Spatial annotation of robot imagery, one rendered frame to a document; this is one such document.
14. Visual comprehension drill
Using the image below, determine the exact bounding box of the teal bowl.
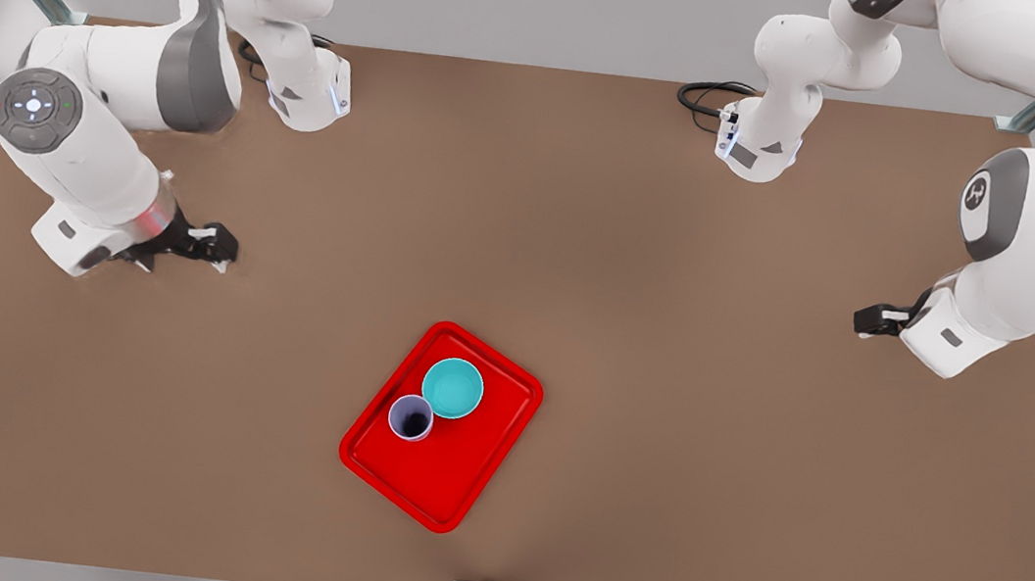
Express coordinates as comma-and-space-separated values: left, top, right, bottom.
419, 355, 489, 423

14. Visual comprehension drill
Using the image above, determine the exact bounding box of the black cable loop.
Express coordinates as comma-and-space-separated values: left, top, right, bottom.
234, 25, 336, 93
672, 75, 761, 143

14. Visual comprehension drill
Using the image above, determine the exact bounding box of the lavender cup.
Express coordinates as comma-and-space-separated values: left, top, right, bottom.
386, 393, 437, 445

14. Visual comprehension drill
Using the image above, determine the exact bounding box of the red plastic tray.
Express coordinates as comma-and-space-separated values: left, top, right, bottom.
330, 311, 553, 544

